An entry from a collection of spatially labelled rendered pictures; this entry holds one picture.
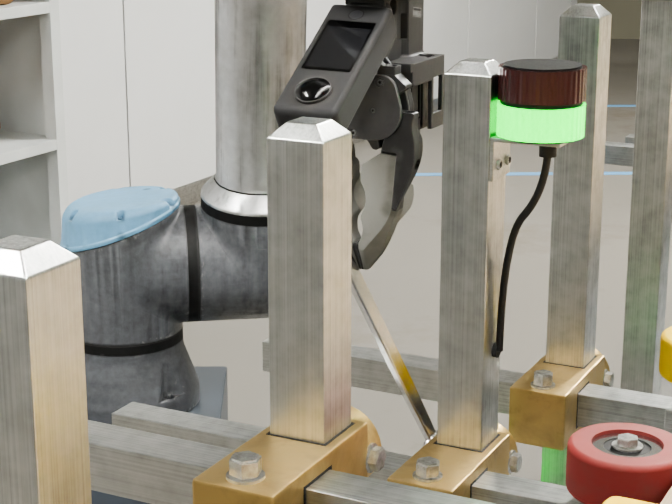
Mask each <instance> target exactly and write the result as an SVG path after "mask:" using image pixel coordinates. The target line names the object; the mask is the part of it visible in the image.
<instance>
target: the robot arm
mask: <svg viewBox="0 0 672 504"><path fill-rule="evenodd" d="M214 3H215V124H216V174H215V175H214V176H212V177H211V178H210V179H209V180H208V181H207V182H206V183H205V184H204V185H203V186H202V188H201V205H180V197H179V196H178V194H177V192H176V191H174V190H172V189H170V188H166V189H165V188H164V187H160V186H132V187H123V188H118V189H109V190H104V191H100V192H96V193H92V194H89V195H86V196H83V197H81V198H79V199H77V200H75V201H74V202H72V203H71V204H70V205H68V207H67V208H66V209H65V211H64V213H63V216H62V233H61V242H60V246H61V247H62V248H64V249H66V250H68V251H69V252H71V253H73V254H75V255H76V256H78V257H79V259H80V272H81V292H82V313H83V333H84V354H85V375H86V395H87V416H88V420H91V421H96V422H101V423H106V424H110V425H112V413H114V412H115V411H117V410H119V409H121V408H122V407H124V406H126V405H128V404H129V403H131V402H137V403H142V404H147V405H152V406H157V407H162V408H167V409H173V410H178V411H183V412H188V411H190V410H191V409H193V408H194V407H195V406H196V405H197V404H198V402H199V401H200V381H199V377H198V375H197V372H196V370H195V368H194V365H193V363H192V361H191V358H190V356H189V354H188V351H187V349H186V346H185V344H184V341H183V322H194V321H217V320H238V319H258V318H269V302H268V225H267V147H266V140H267V138H268V136H270V135H271V134H272V133H273V132H275V131H276V130H277V129H278V128H280V127H281V126H282V125H284V124H285V123H286V122H288V121H291V120H294V119H297V118H300V117H314V118H326V119H332V120H333V121H335V122H336V123H338V124H339V125H341V126H342V127H344V128H345V129H347V130H348V131H350V132H351V134H352V139H362V140H367V141H368V142H369V144H370V146H371V147H372V149H374V150H377V149H380V148H381V153H380V154H378V155H376V156H375V157H373V158H371V159H370V160H368V161H366V162H365V163H363V164H362V166H361V173H360V164H359V160H358V158H357V157H356V154H355V146H354V143H353V141H352V226H351V254H352V256H353V258H354V260H355V262H356V264H357V266H358V268H359V269H364V270H368V269H370V268H371V267H372V266H373V265H374V263H375V262H376V261H377V260H378V259H379V258H380V256H381V255H382V254H383V252H384V251H385V249H386V248H387V246H388V244H389V242H390V240H391V237H392V235H393V233H394V231H395V228H396V226H397V223H398V222H399V221H400V220H401V218H402V217H403V216H404V215H405V214H406V213H407V212H408V210H409V209H410V208H411V205H412V203H413V198H414V186H413V183H412V181H413V179H414V177H415V175H416V173H417V171H418V168H419V165H420V162H421V158H422V152H423V139H422V136H421V134H420V129H422V128H424V127H427V129H433V128H435V127H437V126H440V125H442V124H443V105H444V54H431V53H425V52H424V51H423V20H424V0H345V4H347V5H333V6H332V7H331V9H330V11H329V12H328V14H327V16H326V18H325V19H324V21H323V23H322V25H321V26H320V28H319V30H318V31H317V33H316V35H315V37H314V38H313V40H312V42H311V44H310V45H309V47H308V49H307V50H306V26H307V0H214ZM436 76H438V110H436V111H433V93H434V77H436ZM364 207H365V208H364ZM363 208H364V210H363ZM362 210H363V212H362V214H361V222H362V227H363V231H362V236H361V235H360V233H359V230H358V216H359V214H360V212H361V211H362Z"/></svg>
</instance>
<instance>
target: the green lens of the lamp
mask: <svg viewBox="0 0 672 504"><path fill-rule="evenodd" d="M585 115H586V103H585V102H583V105H582V106H580V107H576V108H571V109H561V110H532V109H521V108H514V107H509V106H505V105H503V104H501V103H500V100H498V101H497V123H496V135H497V136H498V137H501V138H503V139H507V140H512V141H518V142H528V143H563V142H572V141H577V140H580V139H582V138H584V136H585Z"/></svg>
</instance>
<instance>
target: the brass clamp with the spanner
mask: <svg viewBox="0 0 672 504"><path fill-rule="evenodd" d="M428 456H430V457H433V458H436V459H438V460H440V466H439V471H440V472H441V473H442V474H443V477H442V479H441V480H440V481H438V482H433V483H424V482H419V481H416V480H415V479H414V478H413V477H412V474H413V472H414V471H415V470H416V462H417V459H419V458H421V457H428ZM521 465H522V455H521V453H518V450H517V445H516V442H515V440H514V438H513V436H512V435H511V434H510V432H509V431H508V430H507V429H506V428H505V427H503V426H502V425H501V424H499V423H498V430H497V436H496V437H495V438H494V439H493V440H492V441H491V442H490V443H489V444H488V445H487V446H486V447H485V448H484V449H483V450H482V451H476V450H471V449H466V448H460V447H455V446H450V445H445V444H439V443H437V435H435V436H434V437H433V438H432V439H431V440H430V441H429V442H428V443H426V444H425V445H424V446H423V447H422V448H421V449H420V450H419V451H418V452H416V453H415V454H414V455H413V456H412V457H411V458H410V459H409V460H407V461H406V462H405V463H404V464H403V465H402V466H401V467H400V468H398V469H397V470H396V471H395V472H394V473H393V474H392V475H391V476H389V477H388V479H387V481H388V482H393V483H398V484H403V485H408V486H413V487H418V488H423V489H427V490H432V491H437V492H442V493H447V494H452V495H457V496H462V497H467V498H471V488H472V485H473V484H474V483H475V482H476V481H477V480H478V479H479V478H480V477H481V476H482V475H483V474H484V473H485V472H486V471H490V472H495V473H500V474H506V475H509V474H511V473H512V472H515V473H517V472H518V471H519V470H520V469H521Z"/></svg>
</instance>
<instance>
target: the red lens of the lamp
mask: <svg viewBox="0 0 672 504"><path fill-rule="evenodd" d="M582 66H583V68H582V69H579V70H574V71H565V72H530V71H519V70H512V69H508V68H505V67H503V63H501V64H499V65H498V89H497V99H499V100H500V101H503V102H507V103H513V104H520V105H532V106H563V105H573V104H579V103H582V102H585V101H586V93H587V71H588V67H587V66H586V65H583V64H582Z"/></svg>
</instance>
